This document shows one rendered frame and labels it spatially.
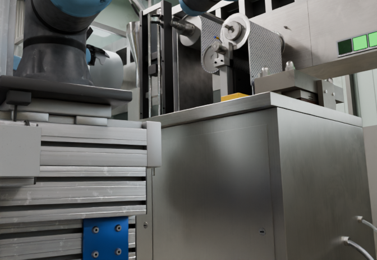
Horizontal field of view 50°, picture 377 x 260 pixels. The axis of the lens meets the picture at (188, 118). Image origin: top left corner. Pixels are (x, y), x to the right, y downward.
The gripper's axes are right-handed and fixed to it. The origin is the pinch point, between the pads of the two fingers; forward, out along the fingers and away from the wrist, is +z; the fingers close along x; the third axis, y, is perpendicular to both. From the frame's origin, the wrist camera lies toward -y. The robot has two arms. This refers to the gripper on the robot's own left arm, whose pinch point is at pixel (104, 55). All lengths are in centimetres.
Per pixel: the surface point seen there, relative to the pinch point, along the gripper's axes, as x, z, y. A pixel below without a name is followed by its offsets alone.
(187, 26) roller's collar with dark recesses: 34.4, 12.2, -14.0
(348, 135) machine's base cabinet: 99, 25, 29
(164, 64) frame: 29.5, 4.6, 4.3
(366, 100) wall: 81, 215, -19
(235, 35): 59, 8, -7
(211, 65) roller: 46.5, 14.5, 2.9
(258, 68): 67, 15, 5
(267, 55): 68, 22, -2
